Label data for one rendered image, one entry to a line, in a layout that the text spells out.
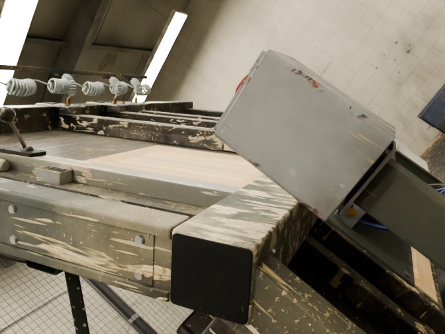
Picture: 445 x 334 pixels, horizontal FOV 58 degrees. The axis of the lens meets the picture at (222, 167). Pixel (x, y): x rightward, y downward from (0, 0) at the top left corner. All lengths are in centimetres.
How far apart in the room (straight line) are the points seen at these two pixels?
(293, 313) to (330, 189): 16
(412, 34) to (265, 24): 208
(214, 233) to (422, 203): 25
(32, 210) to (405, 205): 53
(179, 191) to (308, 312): 40
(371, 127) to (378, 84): 573
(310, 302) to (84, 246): 34
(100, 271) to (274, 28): 602
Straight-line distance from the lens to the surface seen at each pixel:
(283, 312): 52
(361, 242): 74
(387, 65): 616
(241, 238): 51
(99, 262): 63
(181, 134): 152
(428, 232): 49
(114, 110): 209
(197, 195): 79
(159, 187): 83
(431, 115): 512
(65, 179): 96
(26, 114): 180
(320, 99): 44
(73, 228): 65
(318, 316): 53
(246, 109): 46
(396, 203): 48
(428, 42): 618
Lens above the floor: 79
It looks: 13 degrees up
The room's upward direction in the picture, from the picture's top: 51 degrees counter-clockwise
